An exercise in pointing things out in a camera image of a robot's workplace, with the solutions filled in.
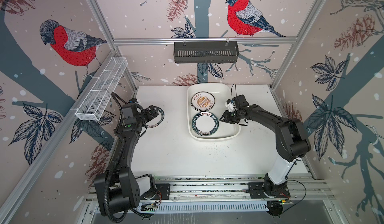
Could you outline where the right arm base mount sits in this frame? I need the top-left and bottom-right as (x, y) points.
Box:
(246, 182), (291, 199)

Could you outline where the aluminium front rail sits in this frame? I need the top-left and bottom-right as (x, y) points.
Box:
(86, 175), (334, 203)

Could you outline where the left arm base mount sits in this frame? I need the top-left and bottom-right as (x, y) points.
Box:
(141, 184), (171, 201)

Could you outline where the white plastic bin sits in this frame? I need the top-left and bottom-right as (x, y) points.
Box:
(187, 83), (241, 142)

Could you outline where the green rim plate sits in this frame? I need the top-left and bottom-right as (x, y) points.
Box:
(145, 106), (165, 129)
(192, 111), (219, 136)

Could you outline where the white mesh wall shelf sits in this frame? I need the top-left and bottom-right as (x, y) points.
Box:
(76, 57), (128, 121)

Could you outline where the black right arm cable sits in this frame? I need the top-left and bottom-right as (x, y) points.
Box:
(278, 178), (307, 216)

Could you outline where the black hanging wire basket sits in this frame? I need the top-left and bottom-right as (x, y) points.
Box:
(174, 41), (239, 64)

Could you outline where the large orange sunburst plate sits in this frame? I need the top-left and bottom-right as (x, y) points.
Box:
(191, 91), (216, 112)

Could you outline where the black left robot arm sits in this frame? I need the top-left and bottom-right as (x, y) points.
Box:
(94, 102), (159, 224)

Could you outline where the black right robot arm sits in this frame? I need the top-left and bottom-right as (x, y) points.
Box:
(220, 95), (311, 198)

